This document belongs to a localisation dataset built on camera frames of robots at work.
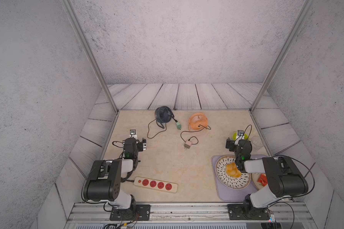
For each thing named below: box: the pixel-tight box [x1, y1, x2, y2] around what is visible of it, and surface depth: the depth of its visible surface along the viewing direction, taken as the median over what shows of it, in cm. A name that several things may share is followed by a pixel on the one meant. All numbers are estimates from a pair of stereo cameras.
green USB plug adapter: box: [175, 121, 182, 131], surface depth 110 cm
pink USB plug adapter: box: [183, 140, 193, 150], surface depth 100 cm
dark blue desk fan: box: [154, 105, 173, 129], surface depth 110 cm
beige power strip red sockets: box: [133, 176, 178, 193], surface depth 82 cm
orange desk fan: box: [188, 112, 208, 132], surface depth 104 cm
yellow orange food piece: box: [225, 162, 243, 178], surface depth 85 cm
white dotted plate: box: [215, 155, 252, 190], surface depth 86 cm
